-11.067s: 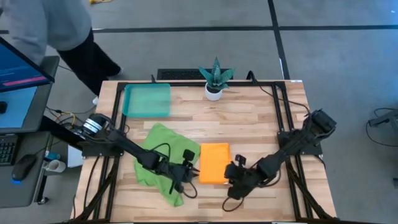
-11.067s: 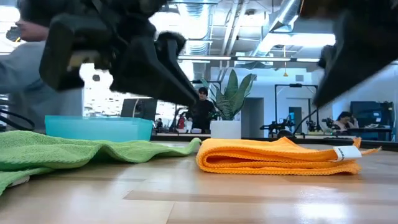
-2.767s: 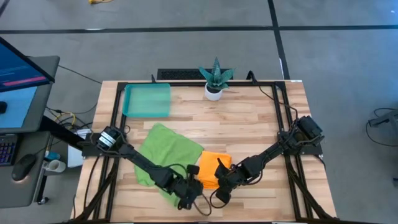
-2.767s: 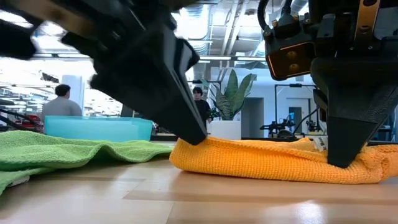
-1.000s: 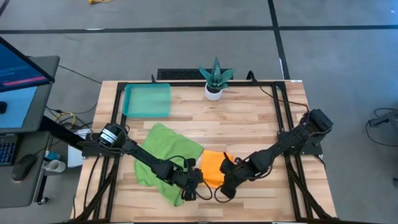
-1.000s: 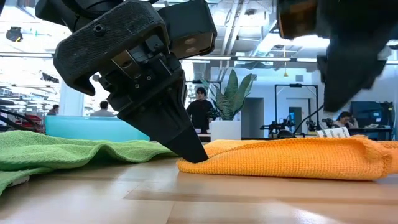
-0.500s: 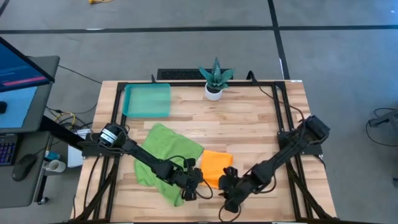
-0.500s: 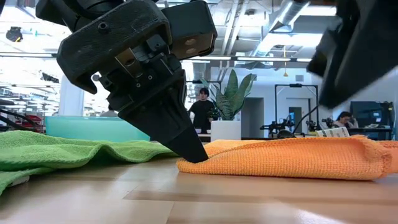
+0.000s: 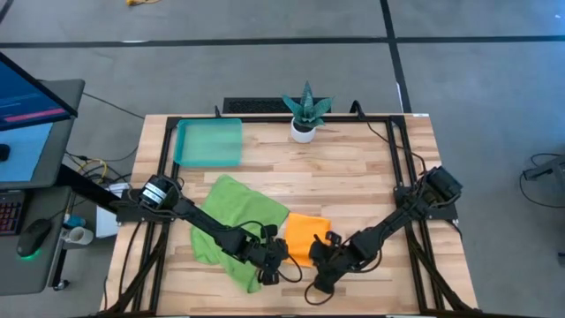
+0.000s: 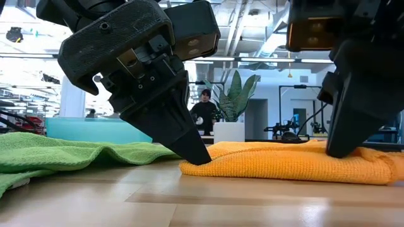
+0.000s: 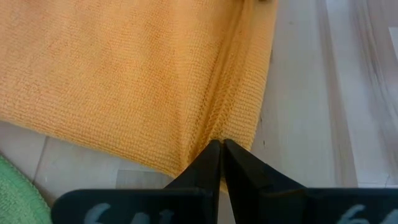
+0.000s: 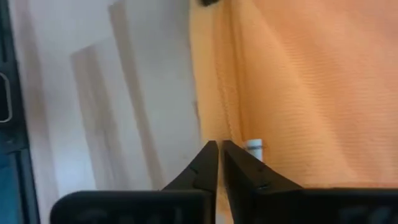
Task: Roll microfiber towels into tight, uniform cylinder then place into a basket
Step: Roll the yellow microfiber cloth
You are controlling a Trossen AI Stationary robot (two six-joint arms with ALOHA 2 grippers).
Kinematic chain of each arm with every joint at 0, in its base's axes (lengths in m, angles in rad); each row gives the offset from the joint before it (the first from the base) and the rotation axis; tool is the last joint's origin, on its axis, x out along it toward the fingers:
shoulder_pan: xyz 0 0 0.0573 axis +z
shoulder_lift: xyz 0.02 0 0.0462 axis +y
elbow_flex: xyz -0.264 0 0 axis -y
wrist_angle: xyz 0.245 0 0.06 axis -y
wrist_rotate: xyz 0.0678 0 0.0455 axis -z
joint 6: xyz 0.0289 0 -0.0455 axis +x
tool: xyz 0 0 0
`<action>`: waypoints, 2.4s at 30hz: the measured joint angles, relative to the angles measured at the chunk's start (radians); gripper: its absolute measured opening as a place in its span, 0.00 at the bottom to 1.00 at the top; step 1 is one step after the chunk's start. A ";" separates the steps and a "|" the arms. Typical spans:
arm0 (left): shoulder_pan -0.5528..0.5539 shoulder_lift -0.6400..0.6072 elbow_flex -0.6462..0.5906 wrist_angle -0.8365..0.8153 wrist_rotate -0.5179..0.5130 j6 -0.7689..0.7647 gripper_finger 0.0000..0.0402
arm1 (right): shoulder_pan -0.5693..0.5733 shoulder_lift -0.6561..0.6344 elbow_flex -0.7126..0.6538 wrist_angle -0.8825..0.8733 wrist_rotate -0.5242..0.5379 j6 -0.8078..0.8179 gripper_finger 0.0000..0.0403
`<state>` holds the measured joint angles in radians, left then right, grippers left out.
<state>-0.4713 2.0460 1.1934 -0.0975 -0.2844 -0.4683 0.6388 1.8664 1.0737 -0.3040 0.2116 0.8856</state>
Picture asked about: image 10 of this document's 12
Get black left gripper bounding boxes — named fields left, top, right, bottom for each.
left=57, top=0, right=190, bottom=118

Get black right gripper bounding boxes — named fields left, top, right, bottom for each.
left=317, top=0, right=404, bottom=158

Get orange microfiber towel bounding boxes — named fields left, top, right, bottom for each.
left=179, top=139, right=404, bottom=186

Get green microfiber towel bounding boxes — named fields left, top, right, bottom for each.
left=0, top=131, right=182, bottom=199

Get teal plastic basket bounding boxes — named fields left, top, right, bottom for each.
left=45, top=117, right=155, bottom=145

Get snake plant in white pot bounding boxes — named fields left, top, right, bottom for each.
left=203, top=69, right=261, bottom=144

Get white pillar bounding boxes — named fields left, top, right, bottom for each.
left=59, top=75, right=86, bottom=119

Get black ceiling device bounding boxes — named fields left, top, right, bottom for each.
left=5, top=26, right=25, bottom=44

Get long ceiling light strip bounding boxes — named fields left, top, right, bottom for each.
left=189, top=55, right=334, bottom=64

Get red background equipment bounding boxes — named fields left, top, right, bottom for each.
left=18, top=115, right=44, bottom=135

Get black aluminium table frame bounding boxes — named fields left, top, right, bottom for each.
left=201, top=135, right=404, bottom=152

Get black background rig frame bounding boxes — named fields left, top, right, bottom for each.
left=278, top=84, right=324, bottom=139

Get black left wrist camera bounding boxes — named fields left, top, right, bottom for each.
left=163, top=0, right=222, bottom=62

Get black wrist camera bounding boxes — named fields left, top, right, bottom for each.
left=285, top=0, right=345, bottom=53
left=163, top=0, right=222, bottom=62

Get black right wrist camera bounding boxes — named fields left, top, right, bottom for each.
left=285, top=0, right=345, bottom=53

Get silver ceiling duct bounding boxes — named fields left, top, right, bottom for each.
left=252, top=0, right=290, bottom=61

